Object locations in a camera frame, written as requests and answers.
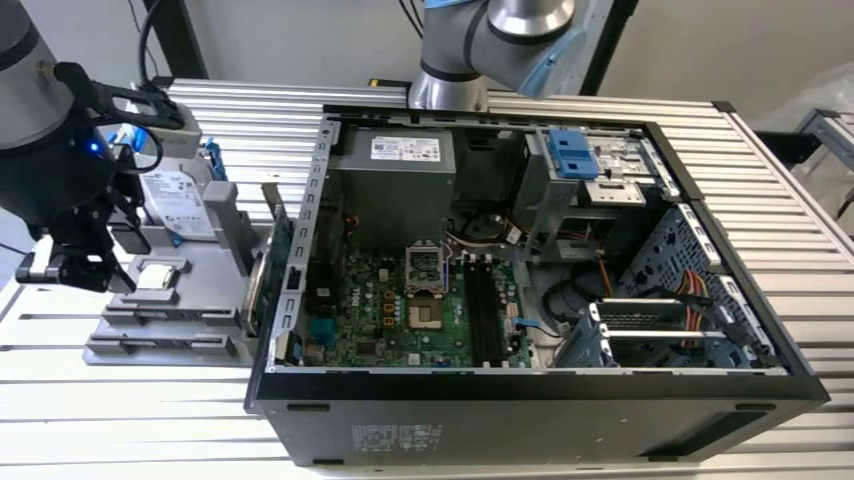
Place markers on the yellow black plug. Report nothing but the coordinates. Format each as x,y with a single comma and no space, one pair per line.
376,82

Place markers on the black open PC case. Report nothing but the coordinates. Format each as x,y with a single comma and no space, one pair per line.
467,430

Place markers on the black cooler fan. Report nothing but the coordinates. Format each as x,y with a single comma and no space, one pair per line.
480,227

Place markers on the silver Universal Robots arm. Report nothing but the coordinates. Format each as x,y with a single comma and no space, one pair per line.
513,40

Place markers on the silver drive bay cage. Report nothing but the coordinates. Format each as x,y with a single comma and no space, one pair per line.
613,192

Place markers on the grey parts rack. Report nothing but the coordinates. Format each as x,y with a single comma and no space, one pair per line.
200,280

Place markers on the silver CPU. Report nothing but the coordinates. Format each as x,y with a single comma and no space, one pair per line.
156,277

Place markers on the black RAM slot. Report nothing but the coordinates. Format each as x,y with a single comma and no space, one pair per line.
476,310
495,310

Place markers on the black frame post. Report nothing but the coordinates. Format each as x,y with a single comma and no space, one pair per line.
182,40
609,50

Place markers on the green graphics card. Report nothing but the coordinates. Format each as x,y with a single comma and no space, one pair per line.
282,235

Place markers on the thin locking lever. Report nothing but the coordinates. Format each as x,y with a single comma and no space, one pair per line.
444,275

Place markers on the perforated metal disk bay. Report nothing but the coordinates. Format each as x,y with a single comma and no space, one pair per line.
640,320

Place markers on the blue plastic drive latch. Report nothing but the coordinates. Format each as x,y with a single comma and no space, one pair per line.
571,150

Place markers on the black camera bracket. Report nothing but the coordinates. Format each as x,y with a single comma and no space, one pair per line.
174,117

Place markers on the hard disk in blue carrier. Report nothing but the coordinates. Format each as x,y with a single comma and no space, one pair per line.
176,200

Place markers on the CPU socket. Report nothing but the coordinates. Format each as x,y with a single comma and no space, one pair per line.
427,314

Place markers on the grey power supply unit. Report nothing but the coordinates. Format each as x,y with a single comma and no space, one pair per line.
393,200

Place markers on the green motherboard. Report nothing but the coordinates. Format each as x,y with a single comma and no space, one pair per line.
373,325

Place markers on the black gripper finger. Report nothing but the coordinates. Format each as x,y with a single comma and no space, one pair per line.
129,235
80,240

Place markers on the aluminium frame shelf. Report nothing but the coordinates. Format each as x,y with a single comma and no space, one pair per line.
830,122

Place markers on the blue expansion slot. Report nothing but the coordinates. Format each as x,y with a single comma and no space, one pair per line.
321,332

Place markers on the clear plastic wrap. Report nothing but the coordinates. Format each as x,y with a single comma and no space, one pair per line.
820,90

